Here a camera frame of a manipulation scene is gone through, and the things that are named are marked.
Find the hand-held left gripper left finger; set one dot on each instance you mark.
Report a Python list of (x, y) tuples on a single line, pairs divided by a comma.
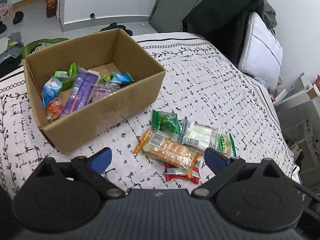
[(101, 158)]

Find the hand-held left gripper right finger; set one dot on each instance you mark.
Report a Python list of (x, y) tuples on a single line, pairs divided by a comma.
[(215, 158)]

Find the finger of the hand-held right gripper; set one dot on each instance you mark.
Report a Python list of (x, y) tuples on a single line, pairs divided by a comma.
[(308, 192)]

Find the green and white snack packet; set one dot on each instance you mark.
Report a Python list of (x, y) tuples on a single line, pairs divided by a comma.
[(226, 143)]

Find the clear packet of white snacks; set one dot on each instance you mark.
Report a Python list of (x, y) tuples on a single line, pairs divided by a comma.
[(198, 136)]

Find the brown cardboard box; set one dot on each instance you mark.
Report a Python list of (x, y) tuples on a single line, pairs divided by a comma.
[(100, 122)]

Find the red snack packet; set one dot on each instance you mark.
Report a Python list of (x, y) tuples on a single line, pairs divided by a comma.
[(180, 176)]

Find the orange cracker packet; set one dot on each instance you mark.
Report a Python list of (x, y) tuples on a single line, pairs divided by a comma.
[(170, 152)]

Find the dark green snack packet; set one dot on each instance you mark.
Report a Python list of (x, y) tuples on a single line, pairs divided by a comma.
[(166, 122)]

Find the small lilac snack packet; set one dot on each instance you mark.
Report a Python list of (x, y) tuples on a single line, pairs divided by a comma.
[(103, 92)]

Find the small orange snack packet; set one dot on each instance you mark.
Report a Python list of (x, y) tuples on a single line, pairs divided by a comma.
[(55, 107)]

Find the long purple snack packet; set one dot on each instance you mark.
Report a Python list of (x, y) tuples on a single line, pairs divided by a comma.
[(80, 90)]

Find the blue snack packet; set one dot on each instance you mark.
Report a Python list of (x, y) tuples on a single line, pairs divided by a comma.
[(51, 90), (121, 77)]

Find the light green snack packet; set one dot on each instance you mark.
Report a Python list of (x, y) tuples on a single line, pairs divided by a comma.
[(67, 80)]

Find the white patterned bedspread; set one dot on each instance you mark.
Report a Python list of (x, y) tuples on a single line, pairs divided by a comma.
[(212, 85)]

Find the white desk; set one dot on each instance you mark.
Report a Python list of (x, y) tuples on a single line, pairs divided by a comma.
[(297, 110)]

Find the white pillow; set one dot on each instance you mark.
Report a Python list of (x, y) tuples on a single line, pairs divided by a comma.
[(262, 55)]

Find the green cartoon floor mat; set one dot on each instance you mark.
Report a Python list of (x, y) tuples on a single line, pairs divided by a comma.
[(40, 45)]

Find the black slipper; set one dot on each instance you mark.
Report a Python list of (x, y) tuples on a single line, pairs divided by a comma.
[(111, 26), (126, 30)]

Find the black door stopper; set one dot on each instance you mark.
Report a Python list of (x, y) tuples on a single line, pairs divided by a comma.
[(92, 16)]

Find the blue jeans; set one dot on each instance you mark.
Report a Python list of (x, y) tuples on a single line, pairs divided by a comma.
[(12, 45)]

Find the black jacket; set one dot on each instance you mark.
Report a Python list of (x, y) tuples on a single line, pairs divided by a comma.
[(217, 12)]

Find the grey door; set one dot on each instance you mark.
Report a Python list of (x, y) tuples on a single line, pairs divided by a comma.
[(180, 5)]

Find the white metal rack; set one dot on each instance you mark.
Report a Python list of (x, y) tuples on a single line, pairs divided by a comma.
[(61, 5)]

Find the grey hoodie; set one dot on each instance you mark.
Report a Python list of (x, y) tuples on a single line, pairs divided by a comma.
[(266, 7)]

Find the black shoe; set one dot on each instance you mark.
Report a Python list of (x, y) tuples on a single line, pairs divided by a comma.
[(2, 27), (18, 17)]

